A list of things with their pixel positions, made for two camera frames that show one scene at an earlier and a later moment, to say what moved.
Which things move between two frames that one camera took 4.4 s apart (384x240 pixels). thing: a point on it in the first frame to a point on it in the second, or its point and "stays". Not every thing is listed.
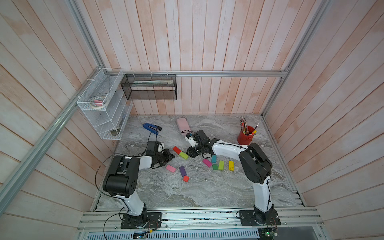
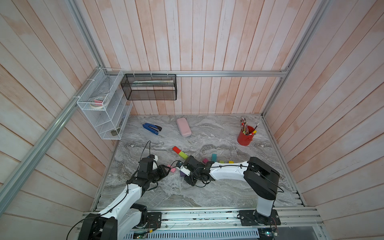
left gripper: [168, 157] to [164, 172]
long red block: [177, 150] stays
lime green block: [184, 155] stays
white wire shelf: [106, 105] stays
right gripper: [192, 153] to [187, 179]
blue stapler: [152, 128] stays
